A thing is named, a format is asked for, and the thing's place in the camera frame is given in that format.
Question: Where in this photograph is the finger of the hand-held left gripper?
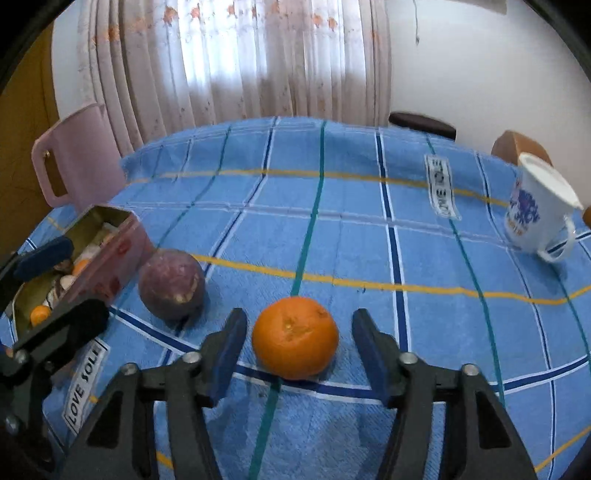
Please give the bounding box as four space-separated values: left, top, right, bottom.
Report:
0 237 75 301
11 299 110 370

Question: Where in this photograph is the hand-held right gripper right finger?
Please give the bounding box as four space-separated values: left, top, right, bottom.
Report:
352 308 539 480

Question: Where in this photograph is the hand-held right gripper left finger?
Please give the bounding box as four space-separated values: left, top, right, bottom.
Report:
60 308 249 480

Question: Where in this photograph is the rectangular tin box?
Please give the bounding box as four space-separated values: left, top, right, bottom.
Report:
10 205 155 342

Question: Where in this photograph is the purple passion fruit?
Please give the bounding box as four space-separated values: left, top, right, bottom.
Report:
137 248 206 320

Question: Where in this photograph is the pink plastic pitcher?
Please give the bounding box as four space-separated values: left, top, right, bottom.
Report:
31 102 127 210

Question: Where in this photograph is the blue checked tablecloth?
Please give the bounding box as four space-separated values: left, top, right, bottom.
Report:
0 115 591 480

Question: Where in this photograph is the brown wooden door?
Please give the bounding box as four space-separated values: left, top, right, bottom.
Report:
0 23 63 259

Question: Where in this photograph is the white floral mug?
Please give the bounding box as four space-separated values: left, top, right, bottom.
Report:
503 152 585 263

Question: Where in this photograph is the dark round stool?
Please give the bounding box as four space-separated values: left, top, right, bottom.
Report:
389 112 458 141

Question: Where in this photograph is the sheer embroidered curtain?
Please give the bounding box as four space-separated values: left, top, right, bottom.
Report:
76 0 393 158

